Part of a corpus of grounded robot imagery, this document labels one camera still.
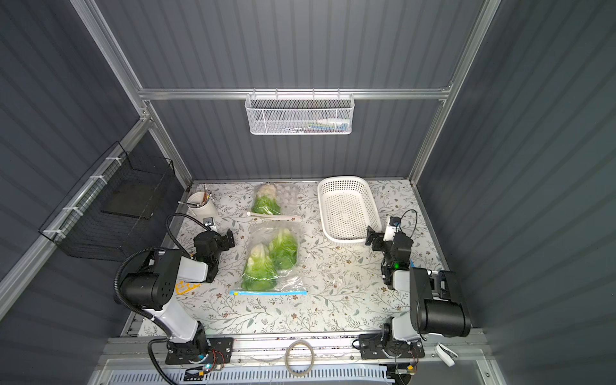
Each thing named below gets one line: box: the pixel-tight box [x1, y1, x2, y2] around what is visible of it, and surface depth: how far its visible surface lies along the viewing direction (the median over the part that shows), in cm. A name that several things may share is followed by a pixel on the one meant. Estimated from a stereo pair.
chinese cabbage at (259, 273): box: [241, 243, 279, 292], surface depth 84 cm
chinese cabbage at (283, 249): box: [268, 227, 299, 271], surface depth 89 cm
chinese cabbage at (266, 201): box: [251, 183, 282, 215], surface depth 104 cm
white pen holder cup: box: [186, 190, 215, 222], surface depth 101 cm
